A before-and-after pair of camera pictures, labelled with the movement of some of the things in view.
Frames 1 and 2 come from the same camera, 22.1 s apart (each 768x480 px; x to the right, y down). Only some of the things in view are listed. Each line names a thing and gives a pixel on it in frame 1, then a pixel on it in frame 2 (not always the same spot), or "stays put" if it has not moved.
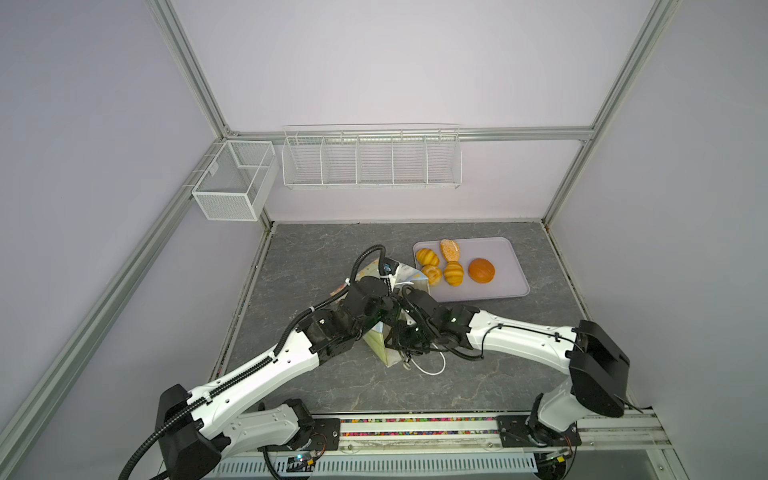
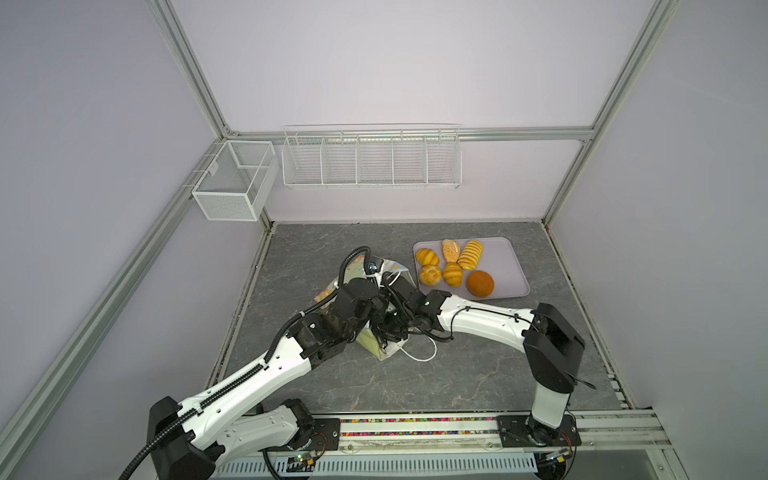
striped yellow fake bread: (453, 273) stays put
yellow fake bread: (433, 274) stays put
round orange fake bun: (481, 270) to (480, 283)
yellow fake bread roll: (427, 257) stays put
